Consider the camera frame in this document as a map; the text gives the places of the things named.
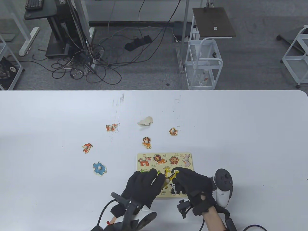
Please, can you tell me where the person's left hand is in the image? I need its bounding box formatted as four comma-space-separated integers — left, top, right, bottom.
122, 168, 167, 209

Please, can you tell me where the person's right hand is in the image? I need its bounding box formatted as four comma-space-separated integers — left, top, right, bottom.
171, 167, 217, 215

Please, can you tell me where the wooden animal puzzle frame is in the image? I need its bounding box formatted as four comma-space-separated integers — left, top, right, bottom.
137, 152, 194, 199

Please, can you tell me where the panda puzzle piece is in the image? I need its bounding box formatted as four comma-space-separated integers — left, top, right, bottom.
169, 183, 181, 195

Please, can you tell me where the yellow giraffe puzzle piece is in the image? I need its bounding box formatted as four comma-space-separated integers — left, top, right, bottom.
162, 170, 180, 190

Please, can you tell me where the blue hippo puzzle piece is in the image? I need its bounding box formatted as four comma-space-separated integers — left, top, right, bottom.
93, 161, 107, 176

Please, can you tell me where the crocodile wooden puzzle piece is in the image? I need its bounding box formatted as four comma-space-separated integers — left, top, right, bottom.
137, 116, 154, 126

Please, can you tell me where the person's right forearm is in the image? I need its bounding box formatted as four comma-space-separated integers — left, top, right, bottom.
202, 206, 228, 231

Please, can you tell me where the black labelled wrist box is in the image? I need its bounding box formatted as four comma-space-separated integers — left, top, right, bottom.
225, 218, 238, 231

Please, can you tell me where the clear plastic bottle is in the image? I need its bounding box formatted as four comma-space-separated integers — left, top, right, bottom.
199, 69, 209, 86

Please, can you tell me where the black power strip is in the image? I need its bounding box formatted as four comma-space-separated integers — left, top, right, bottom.
124, 35, 152, 51

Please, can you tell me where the white metal pole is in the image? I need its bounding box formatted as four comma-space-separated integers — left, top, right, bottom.
176, 0, 191, 73

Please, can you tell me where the black desk crossbar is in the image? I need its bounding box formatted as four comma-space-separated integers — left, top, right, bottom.
89, 21, 175, 27

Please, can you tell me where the brown board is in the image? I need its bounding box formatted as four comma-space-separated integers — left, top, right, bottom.
192, 7, 236, 39

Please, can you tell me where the black computer tower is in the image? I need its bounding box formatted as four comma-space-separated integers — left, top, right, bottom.
46, 0, 83, 60

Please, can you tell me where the white metal cart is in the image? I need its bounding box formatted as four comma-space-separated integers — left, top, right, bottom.
282, 25, 308, 88

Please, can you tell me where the black bag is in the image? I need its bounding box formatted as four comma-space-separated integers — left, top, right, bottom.
0, 57, 21, 90

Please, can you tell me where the white desk leg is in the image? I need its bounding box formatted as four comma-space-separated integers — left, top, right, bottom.
72, 0, 95, 40

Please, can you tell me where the white desk foot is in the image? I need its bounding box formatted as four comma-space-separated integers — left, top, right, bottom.
10, 10, 40, 57

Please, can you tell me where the white metal rack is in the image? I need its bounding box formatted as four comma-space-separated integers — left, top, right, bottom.
0, 34, 24, 90

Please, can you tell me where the black desk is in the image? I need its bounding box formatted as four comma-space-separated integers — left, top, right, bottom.
24, 0, 58, 21

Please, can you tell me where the black keyboard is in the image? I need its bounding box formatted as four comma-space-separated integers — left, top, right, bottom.
25, 0, 45, 10

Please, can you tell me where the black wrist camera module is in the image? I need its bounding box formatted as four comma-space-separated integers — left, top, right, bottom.
177, 199, 193, 219

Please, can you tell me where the white wire cart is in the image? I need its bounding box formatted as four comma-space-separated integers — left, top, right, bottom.
185, 14, 224, 90

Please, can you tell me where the tangle of floor cables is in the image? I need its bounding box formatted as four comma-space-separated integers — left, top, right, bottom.
32, 43, 122, 84

